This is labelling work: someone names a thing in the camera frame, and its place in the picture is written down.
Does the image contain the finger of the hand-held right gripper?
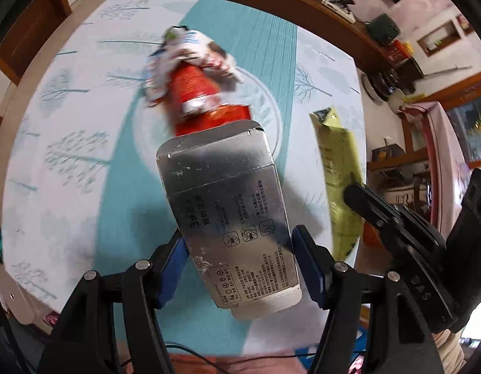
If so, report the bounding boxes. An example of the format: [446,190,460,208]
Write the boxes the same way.
[344,184,405,238]

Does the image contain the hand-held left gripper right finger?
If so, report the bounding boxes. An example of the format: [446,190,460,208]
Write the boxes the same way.
[291,225,445,374]

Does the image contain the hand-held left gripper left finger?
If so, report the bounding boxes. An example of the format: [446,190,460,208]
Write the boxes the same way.
[38,228,190,374]

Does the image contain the yellow green packet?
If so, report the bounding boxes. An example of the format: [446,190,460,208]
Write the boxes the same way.
[310,105,366,258]

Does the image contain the silver foil tube package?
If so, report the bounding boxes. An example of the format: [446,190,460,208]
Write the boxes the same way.
[155,120,302,321]

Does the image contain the person's right forearm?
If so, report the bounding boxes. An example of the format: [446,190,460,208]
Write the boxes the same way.
[434,330,466,372]

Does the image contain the pink cloth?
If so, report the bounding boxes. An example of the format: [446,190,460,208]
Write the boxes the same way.
[404,101,465,238]

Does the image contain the round black white appliance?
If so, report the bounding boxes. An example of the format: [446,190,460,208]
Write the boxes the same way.
[359,69,397,105]

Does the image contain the red yellow packages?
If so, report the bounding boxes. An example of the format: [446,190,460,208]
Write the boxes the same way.
[384,39,414,63]

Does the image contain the light blue teal tablecloth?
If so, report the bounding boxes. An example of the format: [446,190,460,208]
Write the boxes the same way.
[1,0,368,357]

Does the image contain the black box device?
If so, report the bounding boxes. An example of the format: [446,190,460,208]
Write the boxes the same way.
[366,13,400,43]

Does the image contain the red white crumpled wrapper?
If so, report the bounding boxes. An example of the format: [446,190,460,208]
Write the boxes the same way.
[143,26,252,137]

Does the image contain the white power strip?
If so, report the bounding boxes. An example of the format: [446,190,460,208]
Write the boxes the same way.
[322,0,356,22]

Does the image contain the black cable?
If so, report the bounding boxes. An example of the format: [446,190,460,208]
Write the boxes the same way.
[118,342,317,371]

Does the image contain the narrow wooden picture frame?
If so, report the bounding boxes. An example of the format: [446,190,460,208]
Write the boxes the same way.
[417,21,466,57]

